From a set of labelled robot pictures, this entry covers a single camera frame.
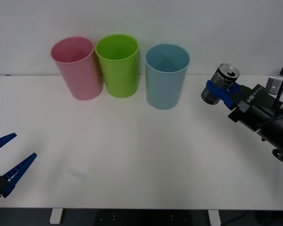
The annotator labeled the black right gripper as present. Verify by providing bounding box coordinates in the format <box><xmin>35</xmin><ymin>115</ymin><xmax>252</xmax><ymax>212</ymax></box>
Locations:
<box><xmin>206</xmin><ymin>80</ymin><xmax>283</xmax><ymax>133</ymax></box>

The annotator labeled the black drink can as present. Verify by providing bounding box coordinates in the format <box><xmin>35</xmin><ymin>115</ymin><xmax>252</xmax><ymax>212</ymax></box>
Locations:
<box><xmin>201</xmin><ymin>63</ymin><xmax>241</xmax><ymax>105</ymax></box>

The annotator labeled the pale blue plastic waste bin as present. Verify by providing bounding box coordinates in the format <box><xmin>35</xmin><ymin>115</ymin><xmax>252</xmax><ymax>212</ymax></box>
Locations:
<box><xmin>145</xmin><ymin>43</ymin><xmax>191</xmax><ymax>111</ymax></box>

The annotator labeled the white table leg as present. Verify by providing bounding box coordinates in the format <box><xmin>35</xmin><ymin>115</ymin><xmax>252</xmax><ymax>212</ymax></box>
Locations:
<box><xmin>50</xmin><ymin>208</ymin><xmax>63</xmax><ymax>225</ymax></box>
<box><xmin>208</xmin><ymin>209</ymin><xmax>221</xmax><ymax>226</ymax></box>

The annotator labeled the pink plastic waste bin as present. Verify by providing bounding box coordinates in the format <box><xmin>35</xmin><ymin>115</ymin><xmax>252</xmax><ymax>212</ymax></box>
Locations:
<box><xmin>50</xmin><ymin>36</ymin><xmax>102</xmax><ymax>101</ymax></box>

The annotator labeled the yellow-green plastic waste bin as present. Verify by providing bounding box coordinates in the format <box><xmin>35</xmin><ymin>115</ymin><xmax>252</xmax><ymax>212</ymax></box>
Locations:
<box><xmin>95</xmin><ymin>33</ymin><xmax>140</xmax><ymax>99</ymax></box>

